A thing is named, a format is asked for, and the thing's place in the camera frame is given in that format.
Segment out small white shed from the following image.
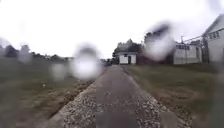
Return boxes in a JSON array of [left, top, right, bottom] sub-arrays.
[[118, 51, 138, 66]]

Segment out pole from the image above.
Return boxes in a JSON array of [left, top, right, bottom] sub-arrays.
[[180, 34, 185, 46]]

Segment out long white building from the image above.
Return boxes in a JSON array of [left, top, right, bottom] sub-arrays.
[[172, 43, 203, 65]]

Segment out patchy grass field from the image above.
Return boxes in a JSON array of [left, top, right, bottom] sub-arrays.
[[0, 58, 109, 128]]

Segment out grey gravel path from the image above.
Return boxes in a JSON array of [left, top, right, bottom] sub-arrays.
[[49, 64, 191, 128]]

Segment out row of trees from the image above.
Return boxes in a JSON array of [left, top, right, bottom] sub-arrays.
[[0, 44, 73, 63]]

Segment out trees behind shed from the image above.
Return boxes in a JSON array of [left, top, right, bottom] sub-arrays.
[[112, 38, 144, 66]]

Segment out green grass lawn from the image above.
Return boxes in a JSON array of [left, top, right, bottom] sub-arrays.
[[119, 62, 224, 128]]

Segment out white house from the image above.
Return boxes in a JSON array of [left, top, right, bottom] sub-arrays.
[[201, 13, 224, 64]]

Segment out overhead wires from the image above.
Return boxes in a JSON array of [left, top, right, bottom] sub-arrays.
[[181, 33, 205, 44]]

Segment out dark clump of trees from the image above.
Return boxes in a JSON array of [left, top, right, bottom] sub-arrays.
[[137, 23, 175, 66]]

